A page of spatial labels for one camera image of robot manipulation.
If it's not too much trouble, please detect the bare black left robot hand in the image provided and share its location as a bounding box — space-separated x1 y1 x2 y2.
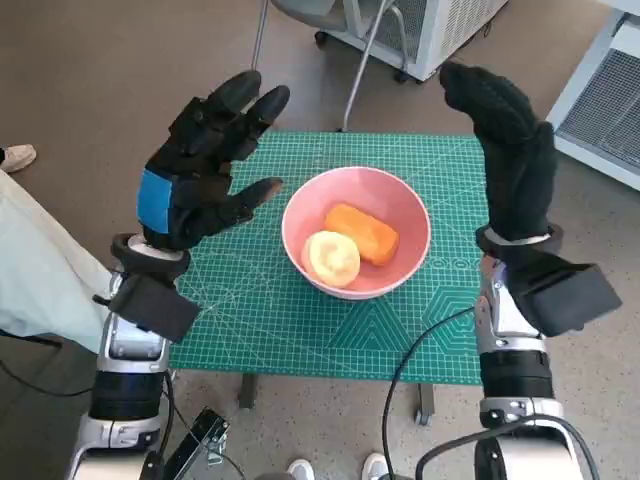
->
135 69 292 251

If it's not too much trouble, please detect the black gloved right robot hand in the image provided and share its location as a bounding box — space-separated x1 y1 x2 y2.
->
438 60 559 242

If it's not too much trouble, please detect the pink bowl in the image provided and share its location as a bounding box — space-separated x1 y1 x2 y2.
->
280 167 432 301

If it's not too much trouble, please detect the round toy bread roll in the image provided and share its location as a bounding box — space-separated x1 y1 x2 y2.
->
302 229 362 289

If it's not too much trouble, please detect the braided toy bread loaf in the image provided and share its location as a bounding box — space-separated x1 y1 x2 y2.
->
323 202 401 267

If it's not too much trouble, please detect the white cabinet with vent grille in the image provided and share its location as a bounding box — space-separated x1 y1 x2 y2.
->
544 9 640 194

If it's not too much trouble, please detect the white wheeled vented unit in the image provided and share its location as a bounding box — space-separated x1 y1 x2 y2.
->
313 0 509 84

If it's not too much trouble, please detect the person's beige shoe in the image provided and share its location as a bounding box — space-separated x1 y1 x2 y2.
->
0 143 38 174

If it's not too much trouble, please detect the green cutting mat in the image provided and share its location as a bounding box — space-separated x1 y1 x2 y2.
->
167 130 489 386

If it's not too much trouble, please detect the person's leg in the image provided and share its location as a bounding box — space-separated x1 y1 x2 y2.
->
0 167 119 354

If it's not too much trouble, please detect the dark metal table leg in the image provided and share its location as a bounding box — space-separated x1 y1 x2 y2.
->
413 383 435 427
236 375 259 410

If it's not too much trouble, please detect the black metal stand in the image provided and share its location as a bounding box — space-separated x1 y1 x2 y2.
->
162 407 232 480

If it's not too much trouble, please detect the person's white shoe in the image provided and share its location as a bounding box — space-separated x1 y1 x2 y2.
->
285 458 315 480
360 452 390 480

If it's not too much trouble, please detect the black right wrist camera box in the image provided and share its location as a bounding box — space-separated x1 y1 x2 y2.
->
504 252 624 339

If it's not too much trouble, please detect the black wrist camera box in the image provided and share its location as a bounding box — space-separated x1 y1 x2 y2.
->
504 252 624 339
92 277 201 344

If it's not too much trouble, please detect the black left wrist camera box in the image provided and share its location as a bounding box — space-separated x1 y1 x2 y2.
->
92 277 201 344

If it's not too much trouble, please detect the thin black floor cable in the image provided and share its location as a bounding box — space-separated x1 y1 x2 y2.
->
159 372 246 480
0 357 94 399

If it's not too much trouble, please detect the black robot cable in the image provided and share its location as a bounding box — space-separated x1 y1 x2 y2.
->
381 307 476 480
413 424 596 480

